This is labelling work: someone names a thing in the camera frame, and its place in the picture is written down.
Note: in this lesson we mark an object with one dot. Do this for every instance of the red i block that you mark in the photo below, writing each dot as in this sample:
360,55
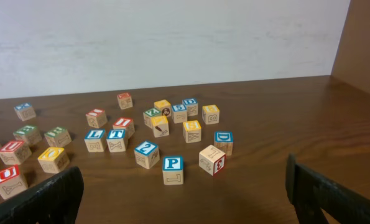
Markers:
127,124
96,118

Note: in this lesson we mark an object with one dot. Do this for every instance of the red I block lower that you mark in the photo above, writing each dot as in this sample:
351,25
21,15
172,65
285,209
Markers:
127,124

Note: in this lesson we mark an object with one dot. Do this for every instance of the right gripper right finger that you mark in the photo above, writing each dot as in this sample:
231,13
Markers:
312,194

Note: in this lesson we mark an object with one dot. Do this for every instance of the blue D block upper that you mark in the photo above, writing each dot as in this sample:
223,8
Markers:
191,105

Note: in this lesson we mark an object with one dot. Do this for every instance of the yellow S block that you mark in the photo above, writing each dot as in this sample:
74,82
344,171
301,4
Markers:
192,131

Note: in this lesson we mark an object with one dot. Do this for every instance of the blue 2 block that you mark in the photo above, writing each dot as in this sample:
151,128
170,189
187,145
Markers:
147,154

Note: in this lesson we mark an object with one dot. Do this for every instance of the red I block upper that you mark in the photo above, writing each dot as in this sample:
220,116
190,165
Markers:
96,118

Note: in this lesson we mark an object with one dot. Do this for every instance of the blue 5 block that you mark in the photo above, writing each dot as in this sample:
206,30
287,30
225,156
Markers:
179,113

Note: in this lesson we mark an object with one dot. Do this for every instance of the yellow block top cluster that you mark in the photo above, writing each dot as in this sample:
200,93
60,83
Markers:
164,106

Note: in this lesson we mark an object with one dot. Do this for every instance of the yellow O block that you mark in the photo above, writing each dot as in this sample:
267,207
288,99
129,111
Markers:
53,160

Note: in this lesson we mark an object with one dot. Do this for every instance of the red H block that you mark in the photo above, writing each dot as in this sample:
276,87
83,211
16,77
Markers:
125,100

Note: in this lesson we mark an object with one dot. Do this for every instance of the green Z block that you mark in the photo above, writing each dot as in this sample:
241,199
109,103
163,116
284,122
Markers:
149,114

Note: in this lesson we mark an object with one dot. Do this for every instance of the blue T block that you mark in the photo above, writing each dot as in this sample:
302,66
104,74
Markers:
117,140

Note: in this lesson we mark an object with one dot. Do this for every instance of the blue X block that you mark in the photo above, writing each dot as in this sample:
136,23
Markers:
25,111

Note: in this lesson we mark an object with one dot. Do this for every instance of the yellow 8 block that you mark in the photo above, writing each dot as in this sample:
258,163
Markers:
210,114

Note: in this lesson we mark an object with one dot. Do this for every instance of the green R block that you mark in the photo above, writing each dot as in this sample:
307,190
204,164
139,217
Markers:
58,137

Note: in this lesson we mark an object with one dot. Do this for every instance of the blue d block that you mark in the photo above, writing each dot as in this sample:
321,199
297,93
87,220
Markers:
224,141
191,105

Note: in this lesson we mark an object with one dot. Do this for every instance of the blue P block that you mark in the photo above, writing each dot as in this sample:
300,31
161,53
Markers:
172,170

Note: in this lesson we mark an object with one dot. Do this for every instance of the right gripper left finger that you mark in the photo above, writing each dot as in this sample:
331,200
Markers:
55,200

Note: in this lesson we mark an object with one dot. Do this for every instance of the plain wood block red 3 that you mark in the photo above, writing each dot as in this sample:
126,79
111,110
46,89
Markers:
211,159

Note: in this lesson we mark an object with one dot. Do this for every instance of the blue D block lower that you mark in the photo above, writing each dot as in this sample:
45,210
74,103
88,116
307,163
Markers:
224,141

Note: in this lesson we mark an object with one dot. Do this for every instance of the blue L block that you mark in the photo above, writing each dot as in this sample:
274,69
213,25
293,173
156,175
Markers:
95,140

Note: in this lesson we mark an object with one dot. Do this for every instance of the yellow block hammer picture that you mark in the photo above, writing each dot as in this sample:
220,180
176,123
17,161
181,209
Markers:
160,126

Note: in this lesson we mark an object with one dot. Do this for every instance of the green B block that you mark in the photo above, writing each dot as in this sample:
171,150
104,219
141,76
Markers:
28,133

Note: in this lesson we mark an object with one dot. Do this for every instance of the red u block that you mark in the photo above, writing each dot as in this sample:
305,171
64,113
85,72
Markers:
15,152
12,182

